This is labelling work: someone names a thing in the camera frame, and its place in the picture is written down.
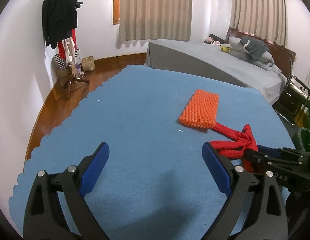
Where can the grey folded bedding pile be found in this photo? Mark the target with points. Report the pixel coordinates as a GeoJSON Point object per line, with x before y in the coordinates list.
{"type": "Point", "coordinates": [253, 51]}

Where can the bed with grey sheet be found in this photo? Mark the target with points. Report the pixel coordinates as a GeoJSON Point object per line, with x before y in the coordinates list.
{"type": "Point", "coordinates": [209, 61]}

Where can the wooden headboard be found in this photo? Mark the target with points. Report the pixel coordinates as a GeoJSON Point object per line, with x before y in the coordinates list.
{"type": "Point", "coordinates": [284, 58]}

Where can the left beige curtain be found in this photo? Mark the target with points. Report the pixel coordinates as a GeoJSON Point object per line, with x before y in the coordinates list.
{"type": "Point", "coordinates": [155, 19]}

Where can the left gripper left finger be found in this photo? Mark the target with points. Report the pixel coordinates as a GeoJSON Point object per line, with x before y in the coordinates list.
{"type": "Point", "coordinates": [44, 218]}

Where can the beige curtain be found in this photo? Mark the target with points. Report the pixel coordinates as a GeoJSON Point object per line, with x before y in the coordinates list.
{"type": "Point", "coordinates": [155, 19]}
{"type": "Point", "coordinates": [264, 18]}

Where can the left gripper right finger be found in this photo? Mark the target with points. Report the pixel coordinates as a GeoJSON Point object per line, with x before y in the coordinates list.
{"type": "Point", "coordinates": [254, 208]}

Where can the yellow plush toy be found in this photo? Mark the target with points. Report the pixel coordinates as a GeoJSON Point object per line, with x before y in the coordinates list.
{"type": "Point", "coordinates": [226, 48]}

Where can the brown paper bag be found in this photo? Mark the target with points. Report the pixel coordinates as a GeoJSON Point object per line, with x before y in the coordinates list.
{"type": "Point", "coordinates": [88, 64]}

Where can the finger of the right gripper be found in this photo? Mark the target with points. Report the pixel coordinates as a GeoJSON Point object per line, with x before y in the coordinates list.
{"type": "Point", "coordinates": [255, 161]}

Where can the right beige curtain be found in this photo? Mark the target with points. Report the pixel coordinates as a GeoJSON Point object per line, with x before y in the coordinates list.
{"type": "Point", "coordinates": [264, 18]}

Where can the black chair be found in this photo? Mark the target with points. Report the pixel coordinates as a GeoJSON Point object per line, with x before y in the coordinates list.
{"type": "Point", "coordinates": [293, 100]}

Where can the orange textured sponge pad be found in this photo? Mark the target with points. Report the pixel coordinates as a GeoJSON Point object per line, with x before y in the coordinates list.
{"type": "Point", "coordinates": [201, 110]}

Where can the coat rack with clothes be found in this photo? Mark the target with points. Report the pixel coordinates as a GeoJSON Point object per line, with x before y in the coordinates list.
{"type": "Point", "coordinates": [59, 21]}

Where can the blue table cloth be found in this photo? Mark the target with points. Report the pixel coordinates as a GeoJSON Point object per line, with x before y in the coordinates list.
{"type": "Point", "coordinates": [155, 184]}

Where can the red cloth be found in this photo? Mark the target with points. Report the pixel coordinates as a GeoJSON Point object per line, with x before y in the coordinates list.
{"type": "Point", "coordinates": [239, 141]}

